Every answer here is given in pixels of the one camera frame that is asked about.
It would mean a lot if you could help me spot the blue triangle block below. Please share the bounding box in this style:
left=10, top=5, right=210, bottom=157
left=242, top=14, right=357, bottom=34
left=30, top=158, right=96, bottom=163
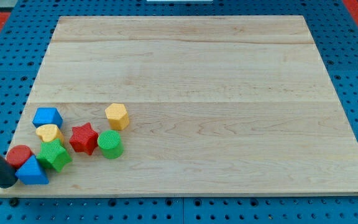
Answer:
left=16, top=156, right=49, bottom=185

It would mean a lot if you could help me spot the green star block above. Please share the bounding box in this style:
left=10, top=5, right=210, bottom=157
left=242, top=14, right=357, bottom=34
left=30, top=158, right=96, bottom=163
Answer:
left=36, top=139, right=72, bottom=172

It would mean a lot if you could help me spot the red star block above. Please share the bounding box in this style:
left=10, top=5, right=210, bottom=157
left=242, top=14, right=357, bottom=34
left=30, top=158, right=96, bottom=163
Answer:
left=69, top=123, right=99, bottom=156

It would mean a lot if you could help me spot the red cylinder block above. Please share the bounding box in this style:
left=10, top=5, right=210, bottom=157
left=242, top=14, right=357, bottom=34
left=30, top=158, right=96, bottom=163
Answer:
left=6, top=145, right=34, bottom=169

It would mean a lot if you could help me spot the yellow heart block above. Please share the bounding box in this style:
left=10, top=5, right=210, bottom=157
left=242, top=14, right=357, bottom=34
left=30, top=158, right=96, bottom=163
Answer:
left=35, top=124, right=64, bottom=145

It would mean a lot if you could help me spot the blue pentagon block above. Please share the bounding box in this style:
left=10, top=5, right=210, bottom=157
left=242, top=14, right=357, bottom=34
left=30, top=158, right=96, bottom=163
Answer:
left=32, top=107, right=63, bottom=128

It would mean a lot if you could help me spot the green cylinder block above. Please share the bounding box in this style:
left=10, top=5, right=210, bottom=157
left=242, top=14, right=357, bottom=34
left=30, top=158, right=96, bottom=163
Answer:
left=97, top=130, right=124, bottom=159

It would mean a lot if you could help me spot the yellow hexagon block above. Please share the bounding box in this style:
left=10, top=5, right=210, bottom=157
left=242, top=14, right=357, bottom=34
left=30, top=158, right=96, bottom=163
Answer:
left=105, top=103, right=129, bottom=131

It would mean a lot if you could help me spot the wooden board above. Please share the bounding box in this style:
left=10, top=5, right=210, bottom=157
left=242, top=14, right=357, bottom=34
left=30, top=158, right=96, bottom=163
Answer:
left=0, top=16, right=358, bottom=198

